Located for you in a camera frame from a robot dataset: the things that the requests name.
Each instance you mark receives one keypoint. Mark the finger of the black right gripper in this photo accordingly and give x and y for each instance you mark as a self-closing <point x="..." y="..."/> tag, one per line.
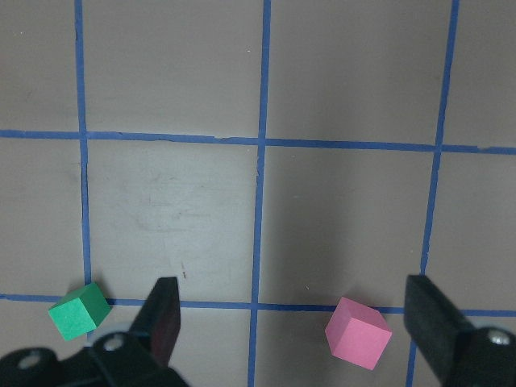
<point x="440" y="331"/>

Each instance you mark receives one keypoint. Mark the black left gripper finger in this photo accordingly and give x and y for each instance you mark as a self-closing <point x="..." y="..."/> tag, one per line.
<point x="158" y="323"/>

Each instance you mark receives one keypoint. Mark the near pink cube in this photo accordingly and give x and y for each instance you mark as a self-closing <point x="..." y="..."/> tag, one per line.
<point x="357" y="333"/>

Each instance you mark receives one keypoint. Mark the near green cube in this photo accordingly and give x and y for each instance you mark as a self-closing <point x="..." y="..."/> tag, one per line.
<point x="79" y="312"/>

